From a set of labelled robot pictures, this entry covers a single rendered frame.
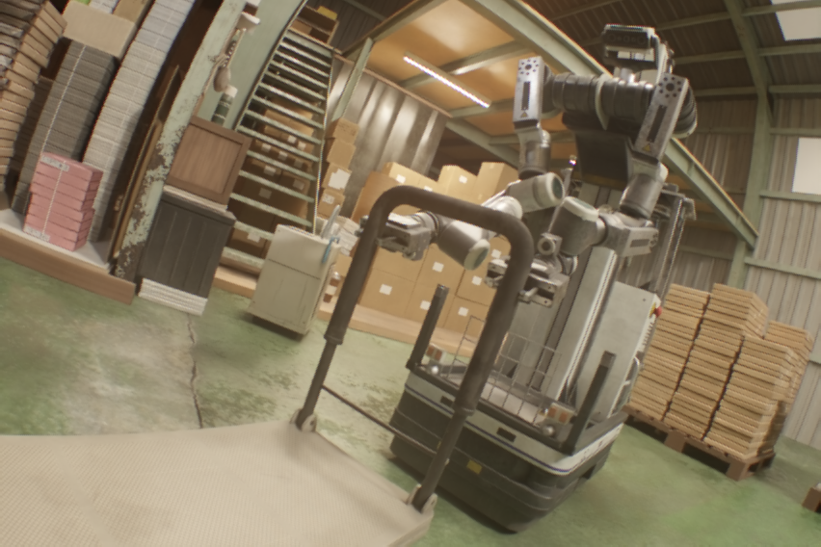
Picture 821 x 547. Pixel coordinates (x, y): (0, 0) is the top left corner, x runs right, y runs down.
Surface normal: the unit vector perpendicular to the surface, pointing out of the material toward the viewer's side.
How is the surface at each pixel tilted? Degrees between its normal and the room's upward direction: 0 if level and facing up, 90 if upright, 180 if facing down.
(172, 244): 90
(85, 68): 90
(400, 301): 90
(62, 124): 90
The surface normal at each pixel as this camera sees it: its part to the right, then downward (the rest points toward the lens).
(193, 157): 0.45, 0.14
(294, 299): 0.06, 0.00
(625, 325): -0.59, -0.24
